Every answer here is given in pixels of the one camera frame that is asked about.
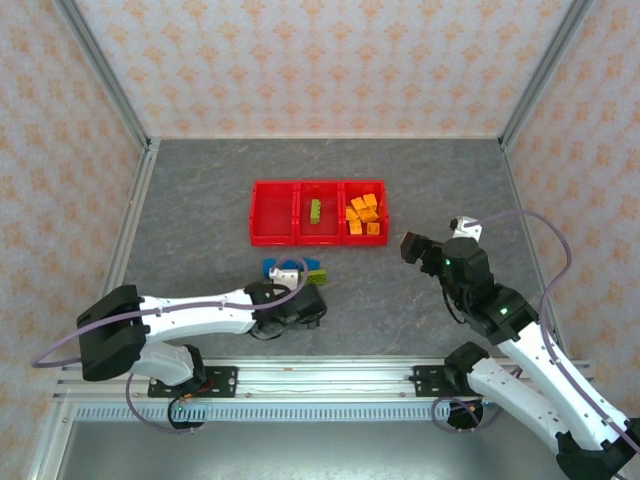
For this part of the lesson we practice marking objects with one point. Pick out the green lego brick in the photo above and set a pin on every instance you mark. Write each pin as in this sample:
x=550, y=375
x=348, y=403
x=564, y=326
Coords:
x=318, y=276
x=315, y=211

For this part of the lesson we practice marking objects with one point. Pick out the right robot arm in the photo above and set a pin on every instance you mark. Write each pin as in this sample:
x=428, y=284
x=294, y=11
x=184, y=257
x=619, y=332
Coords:
x=550, y=380

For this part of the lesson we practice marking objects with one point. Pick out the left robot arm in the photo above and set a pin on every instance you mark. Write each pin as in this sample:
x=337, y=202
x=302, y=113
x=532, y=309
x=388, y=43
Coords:
x=200, y=317

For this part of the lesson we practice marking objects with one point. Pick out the wide aluminium base beam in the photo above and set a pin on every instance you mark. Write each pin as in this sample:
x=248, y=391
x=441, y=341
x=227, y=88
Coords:
x=325, y=382

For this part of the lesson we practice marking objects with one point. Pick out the shiny metal sheet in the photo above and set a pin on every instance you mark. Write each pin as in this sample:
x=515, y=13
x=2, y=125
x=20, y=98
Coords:
x=325, y=450

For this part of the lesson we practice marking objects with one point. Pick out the aluminium floor rail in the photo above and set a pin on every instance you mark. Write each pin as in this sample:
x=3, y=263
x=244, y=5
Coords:
x=136, y=200
x=520, y=200

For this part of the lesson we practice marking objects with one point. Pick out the thin aluminium wall rail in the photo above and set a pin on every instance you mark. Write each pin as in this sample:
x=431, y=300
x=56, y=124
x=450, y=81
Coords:
x=325, y=137

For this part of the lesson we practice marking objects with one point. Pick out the aluminium upright post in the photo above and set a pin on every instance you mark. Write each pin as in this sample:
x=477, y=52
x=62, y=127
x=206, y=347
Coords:
x=105, y=70
x=546, y=70

